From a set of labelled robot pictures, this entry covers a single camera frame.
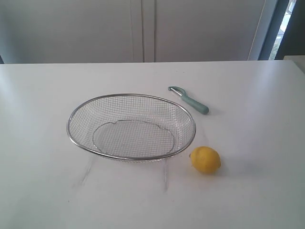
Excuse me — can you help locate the teal handled peeler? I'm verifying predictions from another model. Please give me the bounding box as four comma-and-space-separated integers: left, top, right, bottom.
168, 86, 209, 115

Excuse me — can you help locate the yellow lemon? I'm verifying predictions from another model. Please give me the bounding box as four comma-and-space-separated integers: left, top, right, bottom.
189, 146, 221, 174

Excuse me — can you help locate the metal wire mesh basket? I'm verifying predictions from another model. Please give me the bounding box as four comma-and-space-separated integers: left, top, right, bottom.
66, 94, 196, 162

